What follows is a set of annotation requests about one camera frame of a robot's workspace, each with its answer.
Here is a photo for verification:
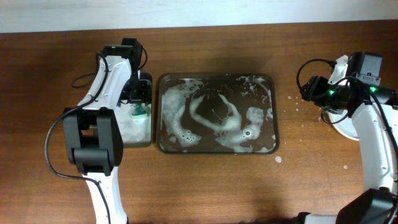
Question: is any green yellow sponge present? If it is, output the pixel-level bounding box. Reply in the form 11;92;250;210
130;103;147;119

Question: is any grey green plate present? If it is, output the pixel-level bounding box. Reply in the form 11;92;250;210
327;110;359;141

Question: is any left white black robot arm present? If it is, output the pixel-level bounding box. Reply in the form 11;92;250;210
62;38;152;223

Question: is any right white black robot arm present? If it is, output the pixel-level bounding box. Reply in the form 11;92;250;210
294;52;397;223

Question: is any left soapy black tray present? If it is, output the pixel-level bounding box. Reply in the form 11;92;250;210
114;72;152;147

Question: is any middle dark wet tray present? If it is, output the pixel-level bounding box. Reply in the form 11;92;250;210
155;73;280;155

